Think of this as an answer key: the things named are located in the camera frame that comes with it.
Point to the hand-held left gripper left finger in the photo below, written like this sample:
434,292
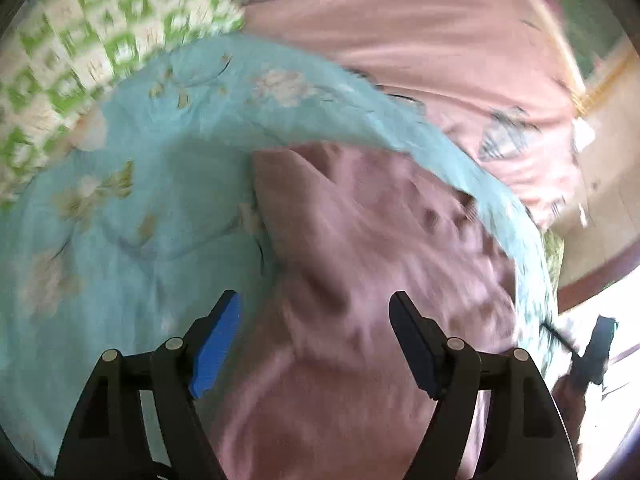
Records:
216,345

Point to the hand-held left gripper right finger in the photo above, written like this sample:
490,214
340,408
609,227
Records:
417,345

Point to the pink knitted sweater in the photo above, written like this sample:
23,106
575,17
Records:
350,240

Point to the person's right forearm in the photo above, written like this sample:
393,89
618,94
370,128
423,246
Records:
570,410

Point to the light blue floral blanket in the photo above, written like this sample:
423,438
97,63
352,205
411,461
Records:
150,200

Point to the pink bedsheet with plaid hearts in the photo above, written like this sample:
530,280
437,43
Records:
425,45

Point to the green checked pillow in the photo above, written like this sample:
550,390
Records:
75,50

